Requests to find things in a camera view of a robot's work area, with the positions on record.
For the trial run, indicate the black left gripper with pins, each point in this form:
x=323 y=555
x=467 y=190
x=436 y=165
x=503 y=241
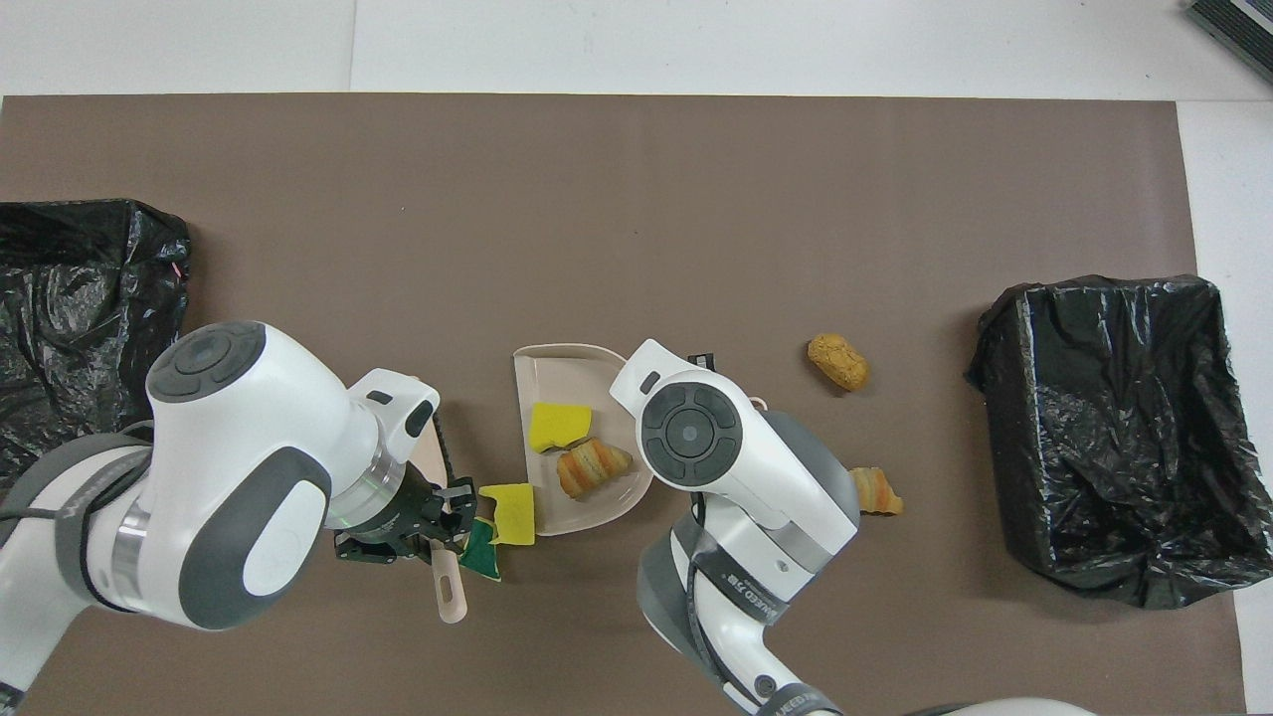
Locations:
x=398 y=532

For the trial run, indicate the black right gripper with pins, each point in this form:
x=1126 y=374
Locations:
x=702 y=361

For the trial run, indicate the green and yellow sponge piece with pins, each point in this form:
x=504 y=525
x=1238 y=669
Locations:
x=479 y=552

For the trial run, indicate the beige hand brush black bristles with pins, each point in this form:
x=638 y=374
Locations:
x=453 y=587

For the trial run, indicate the beige plastic dustpan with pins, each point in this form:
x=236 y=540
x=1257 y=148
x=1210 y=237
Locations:
x=597 y=378

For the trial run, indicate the brown fried nugget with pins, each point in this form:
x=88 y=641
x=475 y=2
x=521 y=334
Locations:
x=838 y=361

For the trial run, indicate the striped bread slice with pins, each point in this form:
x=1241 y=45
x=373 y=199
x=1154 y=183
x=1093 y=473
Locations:
x=592 y=467

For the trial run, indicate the orange striped croissant piece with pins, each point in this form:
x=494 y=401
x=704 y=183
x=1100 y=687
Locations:
x=880 y=492

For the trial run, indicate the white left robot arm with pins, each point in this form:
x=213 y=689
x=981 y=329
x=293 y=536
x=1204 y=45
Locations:
x=239 y=428

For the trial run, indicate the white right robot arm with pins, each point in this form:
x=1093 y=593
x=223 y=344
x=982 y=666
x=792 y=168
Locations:
x=756 y=467

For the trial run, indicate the open black bag-lined bin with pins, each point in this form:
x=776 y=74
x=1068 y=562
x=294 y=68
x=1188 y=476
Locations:
x=1114 y=438

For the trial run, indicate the crumpled black bag-lined bin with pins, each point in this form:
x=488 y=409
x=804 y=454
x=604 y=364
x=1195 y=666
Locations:
x=80 y=288

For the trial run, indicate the brown table mat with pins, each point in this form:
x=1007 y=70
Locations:
x=636 y=159

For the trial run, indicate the dark ribbed panel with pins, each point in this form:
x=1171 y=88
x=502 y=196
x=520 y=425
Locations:
x=1238 y=25

